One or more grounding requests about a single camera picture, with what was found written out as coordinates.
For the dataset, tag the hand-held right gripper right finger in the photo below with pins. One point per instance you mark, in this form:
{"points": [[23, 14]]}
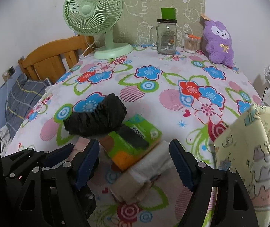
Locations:
{"points": [[181, 165]]}

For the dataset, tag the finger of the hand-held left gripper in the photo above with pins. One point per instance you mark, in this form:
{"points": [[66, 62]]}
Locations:
{"points": [[59, 153]]}

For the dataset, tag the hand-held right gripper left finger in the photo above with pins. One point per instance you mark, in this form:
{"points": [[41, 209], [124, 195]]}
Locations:
{"points": [[87, 163]]}

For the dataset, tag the clear plastic bag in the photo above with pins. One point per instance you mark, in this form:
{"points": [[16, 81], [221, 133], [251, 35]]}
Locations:
{"points": [[80, 147]]}

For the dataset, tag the white cloth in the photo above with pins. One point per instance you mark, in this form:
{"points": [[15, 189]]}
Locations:
{"points": [[149, 167]]}

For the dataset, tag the green tissue packet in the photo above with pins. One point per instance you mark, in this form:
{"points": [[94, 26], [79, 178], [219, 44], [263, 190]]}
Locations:
{"points": [[119, 147]]}

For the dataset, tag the black cloth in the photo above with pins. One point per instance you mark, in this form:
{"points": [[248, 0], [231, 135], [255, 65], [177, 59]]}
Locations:
{"points": [[97, 118]]}

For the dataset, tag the yellow printed storage box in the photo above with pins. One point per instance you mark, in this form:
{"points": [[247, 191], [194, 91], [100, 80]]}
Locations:
{"points": [[243, 146]]}

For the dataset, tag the white bedding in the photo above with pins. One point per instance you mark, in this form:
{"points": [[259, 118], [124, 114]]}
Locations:
{"points": [[4, 137]]}

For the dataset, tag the grey plaid pillow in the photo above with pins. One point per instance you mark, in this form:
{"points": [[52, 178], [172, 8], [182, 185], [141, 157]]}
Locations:
{"points": [[23, 99]]}

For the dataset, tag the floral tablecloth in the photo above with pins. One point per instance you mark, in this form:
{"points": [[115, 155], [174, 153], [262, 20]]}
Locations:
{"points": [[163, 85]]}

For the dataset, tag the wooden headboard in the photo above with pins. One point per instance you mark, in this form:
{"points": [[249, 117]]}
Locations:
{"points": [[47, 61]]}

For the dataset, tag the cotton swab jar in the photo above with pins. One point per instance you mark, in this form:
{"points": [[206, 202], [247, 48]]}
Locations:
{"points": [[191, 45]]}

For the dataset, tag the purple plush toy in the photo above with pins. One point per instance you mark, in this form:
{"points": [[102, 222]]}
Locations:
{"points": [[220, 49]]}

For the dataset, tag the glass jar mug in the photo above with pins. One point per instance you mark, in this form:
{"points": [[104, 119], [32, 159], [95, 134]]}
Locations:
{"points": [[167, 42]]}

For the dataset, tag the green desk fan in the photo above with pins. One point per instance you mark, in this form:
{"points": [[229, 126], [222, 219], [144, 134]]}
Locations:
{"points": [[90, 9]]}

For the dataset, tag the green plastic cap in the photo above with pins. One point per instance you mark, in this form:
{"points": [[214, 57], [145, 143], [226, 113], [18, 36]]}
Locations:
{"points": [[168, 13]]}

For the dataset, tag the green printed board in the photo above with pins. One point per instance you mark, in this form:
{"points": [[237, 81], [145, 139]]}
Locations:
{"points": [[137, 9]]}

